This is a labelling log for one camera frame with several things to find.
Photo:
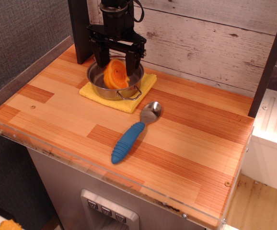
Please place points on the orange half toy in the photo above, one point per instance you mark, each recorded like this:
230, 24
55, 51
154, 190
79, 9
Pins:
115, 75

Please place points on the dark wooden post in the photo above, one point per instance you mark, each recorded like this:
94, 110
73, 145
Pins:
264, 81
79, 16

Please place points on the dark wooden post right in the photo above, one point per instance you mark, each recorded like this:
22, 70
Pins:
264, 81

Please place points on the yellow object bottom left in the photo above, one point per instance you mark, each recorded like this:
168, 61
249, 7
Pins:
10, 225

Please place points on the dark wooden post left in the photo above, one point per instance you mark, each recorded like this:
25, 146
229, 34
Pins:
79, 16

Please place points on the silver dispenser panel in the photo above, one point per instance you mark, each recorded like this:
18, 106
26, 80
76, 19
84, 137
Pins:
107, 210

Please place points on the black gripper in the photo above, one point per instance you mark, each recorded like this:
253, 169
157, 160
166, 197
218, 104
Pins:
117, 33

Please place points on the grey toy cabinet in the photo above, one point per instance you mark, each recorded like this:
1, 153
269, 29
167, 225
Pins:
64, 185

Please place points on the blue handled metal spoon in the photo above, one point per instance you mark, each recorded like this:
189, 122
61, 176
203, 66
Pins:
150, 113

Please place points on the stainless steel pot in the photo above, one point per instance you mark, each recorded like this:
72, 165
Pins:
95, 76

